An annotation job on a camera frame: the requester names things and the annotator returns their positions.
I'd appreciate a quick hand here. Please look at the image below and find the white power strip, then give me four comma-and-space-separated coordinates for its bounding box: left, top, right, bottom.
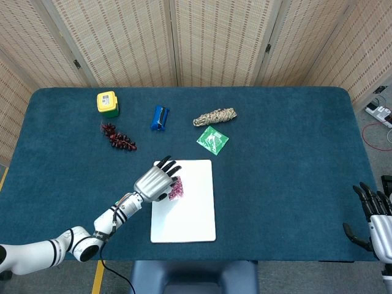
364, 102, 392, 129

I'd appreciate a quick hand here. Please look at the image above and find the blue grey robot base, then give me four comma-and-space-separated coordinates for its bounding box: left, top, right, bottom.
130, 260, 260, 294

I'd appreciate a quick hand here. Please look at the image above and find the beige braided rope bundle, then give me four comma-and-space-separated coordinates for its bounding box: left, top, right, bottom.
192, 107, 239, 127

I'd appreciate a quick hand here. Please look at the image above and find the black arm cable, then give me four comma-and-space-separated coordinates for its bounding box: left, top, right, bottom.
98, 205, 137, 294

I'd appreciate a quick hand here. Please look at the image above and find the blue table cloth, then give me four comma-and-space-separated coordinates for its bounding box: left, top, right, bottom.
0, 86, 378, 263

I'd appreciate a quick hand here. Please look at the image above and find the red cable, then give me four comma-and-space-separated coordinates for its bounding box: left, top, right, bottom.
361, 122, 392, 151

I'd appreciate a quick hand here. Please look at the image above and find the dark red grape bunch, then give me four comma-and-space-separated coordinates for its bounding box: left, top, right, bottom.
100, 122, 138, 153

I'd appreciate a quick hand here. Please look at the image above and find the yellow lidded green container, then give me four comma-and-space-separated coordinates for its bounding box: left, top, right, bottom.
96, 91, 120, 118

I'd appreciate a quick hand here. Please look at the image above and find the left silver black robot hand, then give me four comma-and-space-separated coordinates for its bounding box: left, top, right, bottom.
133, 155, 183, 203

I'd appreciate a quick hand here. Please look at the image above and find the green foil sachet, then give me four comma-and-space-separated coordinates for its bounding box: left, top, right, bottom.
196, 125, 230, 156

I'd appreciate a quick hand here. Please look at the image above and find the blue snack packet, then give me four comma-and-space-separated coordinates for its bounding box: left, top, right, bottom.
149, 105, 171, 132

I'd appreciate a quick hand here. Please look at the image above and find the woven folding screen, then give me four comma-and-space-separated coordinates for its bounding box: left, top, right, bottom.
0, 0, 392, 166

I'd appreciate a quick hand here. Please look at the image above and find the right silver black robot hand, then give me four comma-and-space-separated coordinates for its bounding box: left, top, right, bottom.
342, 182, 392, 272

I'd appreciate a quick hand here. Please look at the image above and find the pink patterned packet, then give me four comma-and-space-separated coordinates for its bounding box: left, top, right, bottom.
168, 176, 186, 202

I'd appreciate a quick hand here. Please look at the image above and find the white board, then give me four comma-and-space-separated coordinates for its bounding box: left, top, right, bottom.
149, 159, 217, 244

